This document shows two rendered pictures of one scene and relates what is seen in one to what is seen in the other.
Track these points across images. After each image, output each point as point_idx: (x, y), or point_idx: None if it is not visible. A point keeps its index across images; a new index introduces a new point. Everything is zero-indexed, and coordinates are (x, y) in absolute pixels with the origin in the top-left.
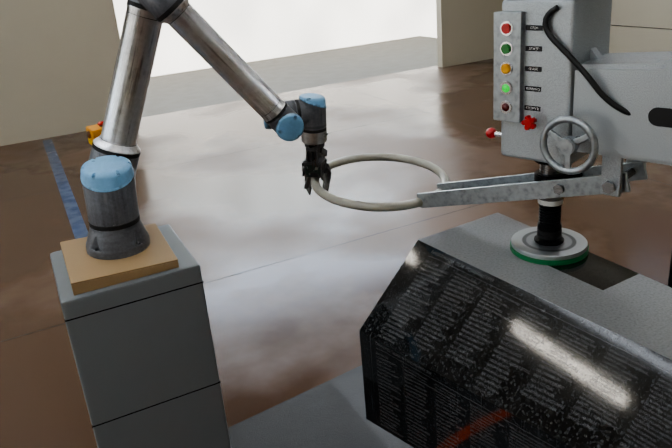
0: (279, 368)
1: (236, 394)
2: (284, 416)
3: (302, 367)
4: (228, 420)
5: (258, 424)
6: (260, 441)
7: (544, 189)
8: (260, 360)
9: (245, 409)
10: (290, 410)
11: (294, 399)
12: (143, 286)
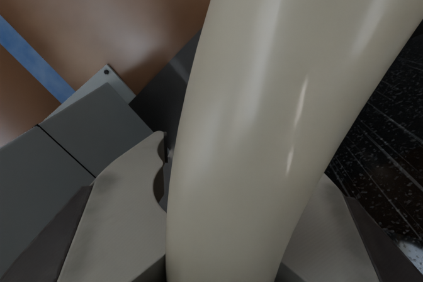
0: None
1: (120, 39)
2: (184, 77)
3: None
4: (131, 80)
5: (163, 89)
6: (173, 110)
7: None
8: None
9: (140, 63)
10: (187, 67)
11: (187, 50)
12: None
